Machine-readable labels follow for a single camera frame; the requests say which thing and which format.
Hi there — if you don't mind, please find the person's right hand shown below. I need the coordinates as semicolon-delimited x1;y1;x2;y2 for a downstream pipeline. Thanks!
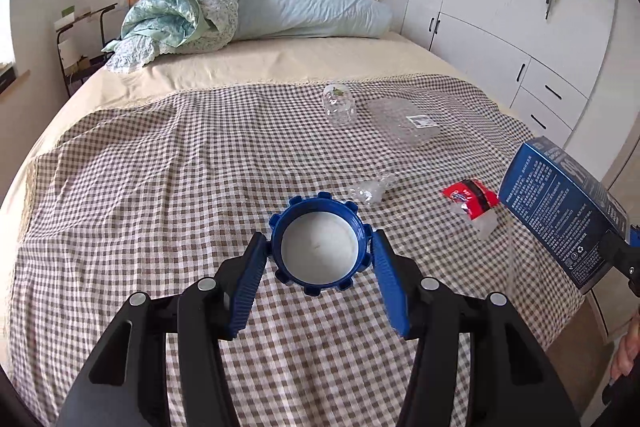
610;311;640;383

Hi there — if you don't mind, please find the light blue pillow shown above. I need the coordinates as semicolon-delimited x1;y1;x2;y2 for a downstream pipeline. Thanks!
235;0;393;40

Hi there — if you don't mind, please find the clear plastic film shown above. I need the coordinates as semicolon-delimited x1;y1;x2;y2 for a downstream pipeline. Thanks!
349;174;398;206

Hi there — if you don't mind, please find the clear plastic container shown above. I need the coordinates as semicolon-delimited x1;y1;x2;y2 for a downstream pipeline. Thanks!
367;98;441;150

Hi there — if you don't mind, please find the blue cardboard box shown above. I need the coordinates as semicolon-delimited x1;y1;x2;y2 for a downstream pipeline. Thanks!
498;136;630;292

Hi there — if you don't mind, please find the wooden bed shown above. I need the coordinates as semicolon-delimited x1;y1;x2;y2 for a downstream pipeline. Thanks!
0;0;608;427

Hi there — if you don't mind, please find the clear plastic jar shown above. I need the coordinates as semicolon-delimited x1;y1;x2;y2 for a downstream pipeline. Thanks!
322;83;357;126

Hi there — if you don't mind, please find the checkered blanket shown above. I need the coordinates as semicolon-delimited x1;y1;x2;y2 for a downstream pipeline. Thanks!
10;74;586;427

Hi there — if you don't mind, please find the blue jar lid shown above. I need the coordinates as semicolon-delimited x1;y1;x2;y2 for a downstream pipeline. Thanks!
267;192;373;297

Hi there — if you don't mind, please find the red snack wrapper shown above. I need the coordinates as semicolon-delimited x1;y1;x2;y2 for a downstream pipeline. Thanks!
441;178;501;240

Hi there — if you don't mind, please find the black frame bedside table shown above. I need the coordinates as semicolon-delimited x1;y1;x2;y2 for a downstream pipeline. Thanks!
54;3;118;98

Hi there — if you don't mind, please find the green floral quilt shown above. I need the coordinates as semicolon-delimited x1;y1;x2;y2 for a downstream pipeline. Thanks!
102;0;248;74

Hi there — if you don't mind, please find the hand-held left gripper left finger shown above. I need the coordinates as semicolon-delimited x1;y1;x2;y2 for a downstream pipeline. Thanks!
55;231;271;427

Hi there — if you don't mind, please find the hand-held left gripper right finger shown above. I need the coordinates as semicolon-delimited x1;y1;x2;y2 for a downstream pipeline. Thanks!
370;229;583;427

